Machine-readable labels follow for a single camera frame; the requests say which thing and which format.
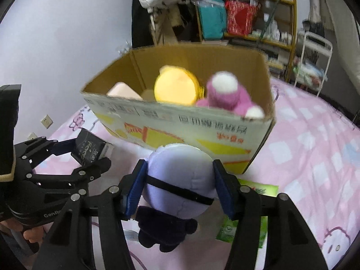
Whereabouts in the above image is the green tissue packet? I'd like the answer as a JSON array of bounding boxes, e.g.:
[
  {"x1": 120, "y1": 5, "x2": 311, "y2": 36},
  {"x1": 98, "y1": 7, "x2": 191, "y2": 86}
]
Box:
[{"x1": 215, "y1": 178, "x2": 279, "y2": 250}]

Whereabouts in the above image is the group of small bottles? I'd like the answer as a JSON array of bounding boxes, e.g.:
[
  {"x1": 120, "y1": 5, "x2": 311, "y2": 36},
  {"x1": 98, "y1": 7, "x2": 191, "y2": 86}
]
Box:
[{"x1": 254, "y1": 17, "x2": 293, "y2": 45}]

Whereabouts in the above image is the white trolley cart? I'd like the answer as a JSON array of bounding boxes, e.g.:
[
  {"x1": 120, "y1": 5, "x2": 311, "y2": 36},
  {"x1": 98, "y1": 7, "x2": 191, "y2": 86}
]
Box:
[{"x1": 292, "y1": 31, "x2": 333, "y2": 97}]

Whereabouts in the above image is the pile of books and papers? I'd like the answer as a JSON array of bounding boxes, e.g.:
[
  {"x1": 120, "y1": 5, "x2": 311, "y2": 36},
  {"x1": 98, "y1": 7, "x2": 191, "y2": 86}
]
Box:
[{"x1": 266, "y1": 51, "x2": 290, "y2": 79}]

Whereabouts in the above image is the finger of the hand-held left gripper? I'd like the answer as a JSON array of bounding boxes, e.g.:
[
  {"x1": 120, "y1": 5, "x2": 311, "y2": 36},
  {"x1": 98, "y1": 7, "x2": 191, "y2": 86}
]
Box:
[
  {"x1": 14, "y1": 136, "x2": 78, "y2": 171},
  {"x1": 26, "y1": 157, "x2": 112, "y2": 195}
]

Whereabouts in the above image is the pink cat-print bedsheet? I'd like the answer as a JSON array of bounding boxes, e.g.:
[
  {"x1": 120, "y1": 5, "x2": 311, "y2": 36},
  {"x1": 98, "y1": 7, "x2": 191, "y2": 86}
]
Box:
[{"x1": 34, "y1": 77, "x2": 360, "y2": 270}]

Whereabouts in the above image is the wooden shelf rack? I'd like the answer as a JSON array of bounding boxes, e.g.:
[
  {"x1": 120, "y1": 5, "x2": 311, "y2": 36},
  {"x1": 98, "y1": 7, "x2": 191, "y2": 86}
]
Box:
[{"x1": 193, "y1": 0, "x2": 299, "y2": 83}]

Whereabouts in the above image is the green pole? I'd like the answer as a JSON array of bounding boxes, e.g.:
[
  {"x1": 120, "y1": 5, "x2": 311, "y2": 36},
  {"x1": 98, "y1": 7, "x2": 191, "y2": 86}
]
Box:
[{"x1": 259, "y1": 0, "x2": 291, "y2": 43}]

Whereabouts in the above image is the dark hanging coat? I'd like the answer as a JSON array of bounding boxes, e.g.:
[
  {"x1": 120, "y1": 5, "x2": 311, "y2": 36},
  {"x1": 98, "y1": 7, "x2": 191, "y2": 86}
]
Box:
[{"x1": 131, "y1": 0, "x2": 156, "y2": 49}]

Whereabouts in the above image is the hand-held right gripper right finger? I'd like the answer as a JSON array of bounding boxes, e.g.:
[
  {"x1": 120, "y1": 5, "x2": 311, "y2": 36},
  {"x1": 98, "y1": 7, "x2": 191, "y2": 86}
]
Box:
[{"x1": 212, "y1": 159, "x2": 329, "y2": 270}]

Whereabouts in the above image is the pink plush doll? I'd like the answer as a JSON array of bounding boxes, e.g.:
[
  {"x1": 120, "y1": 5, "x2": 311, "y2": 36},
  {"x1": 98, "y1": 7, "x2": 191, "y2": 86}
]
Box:
[{"x1": 195, "y1": 72, "x2": 266, "y2": 119}]

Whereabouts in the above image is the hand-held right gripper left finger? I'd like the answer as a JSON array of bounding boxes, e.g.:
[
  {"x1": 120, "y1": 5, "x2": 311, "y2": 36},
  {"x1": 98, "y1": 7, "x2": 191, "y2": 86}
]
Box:
[{"x1": 33, "y1": 159, "x2": 149, "y2": 270}]

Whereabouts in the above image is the cream padded chair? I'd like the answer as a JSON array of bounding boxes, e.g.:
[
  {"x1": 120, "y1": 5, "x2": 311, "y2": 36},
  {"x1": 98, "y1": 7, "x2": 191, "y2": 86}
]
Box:
[{"x1": 318, "y1": 0, "x2": 360, "y2": 89}]

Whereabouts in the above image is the black tissue packet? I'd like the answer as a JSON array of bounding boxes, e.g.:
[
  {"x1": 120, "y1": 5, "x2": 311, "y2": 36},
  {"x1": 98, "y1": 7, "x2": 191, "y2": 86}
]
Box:
[{"x1": 70, "y1": 128, "x2": 115, "y2": 166}]

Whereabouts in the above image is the purple-headed plush doll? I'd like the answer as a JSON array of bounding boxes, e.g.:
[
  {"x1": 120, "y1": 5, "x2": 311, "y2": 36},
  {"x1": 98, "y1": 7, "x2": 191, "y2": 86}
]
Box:
[{"x1": 136, "y1": 143, "x2": 219, "y2": 253}]

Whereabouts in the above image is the black bag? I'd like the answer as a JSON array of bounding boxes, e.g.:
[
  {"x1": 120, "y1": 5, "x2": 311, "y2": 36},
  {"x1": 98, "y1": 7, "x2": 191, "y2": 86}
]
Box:
[{"x1": 302, "y1": 20, "x2": 324, "y2": 45}]

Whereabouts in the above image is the teal bag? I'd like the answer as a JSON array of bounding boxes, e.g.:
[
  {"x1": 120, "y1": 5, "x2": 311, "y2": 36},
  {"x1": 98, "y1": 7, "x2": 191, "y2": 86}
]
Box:
[{"x1": 197, "y1": 0, "x2": 228, "y2": 40}]

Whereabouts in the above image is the person's left hand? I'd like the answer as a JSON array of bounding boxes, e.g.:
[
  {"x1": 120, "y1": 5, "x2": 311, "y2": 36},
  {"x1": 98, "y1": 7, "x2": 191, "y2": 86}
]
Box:
[{"x1": 0, "y1": 219, "x2": 47, "y2": 242}]

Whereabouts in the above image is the red patterned bag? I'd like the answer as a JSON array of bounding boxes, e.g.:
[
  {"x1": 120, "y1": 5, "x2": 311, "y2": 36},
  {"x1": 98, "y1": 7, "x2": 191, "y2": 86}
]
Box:
[{"x1": 225, "y1": 0, "x2": 260, "y2": 36}]

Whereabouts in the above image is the cardboard box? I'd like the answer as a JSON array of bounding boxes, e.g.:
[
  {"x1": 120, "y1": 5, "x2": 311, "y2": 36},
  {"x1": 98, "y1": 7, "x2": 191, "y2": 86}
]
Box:
[{"x1": 81, "y1": 43, "x2": 277, "y2": 175}]

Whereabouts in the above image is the yellow and peach plush toy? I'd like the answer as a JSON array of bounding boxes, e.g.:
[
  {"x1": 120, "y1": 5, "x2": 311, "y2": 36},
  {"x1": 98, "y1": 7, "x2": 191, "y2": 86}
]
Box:
[{"x1": 106, "y1": 65, "x2": 206, "y2": 107}]

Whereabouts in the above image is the beige hanging coat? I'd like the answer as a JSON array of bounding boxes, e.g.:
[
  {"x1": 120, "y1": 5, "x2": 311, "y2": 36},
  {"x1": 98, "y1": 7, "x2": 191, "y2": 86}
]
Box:
[{"x1": 149, "y1": 3, "x2": 181, "y2": 46}]

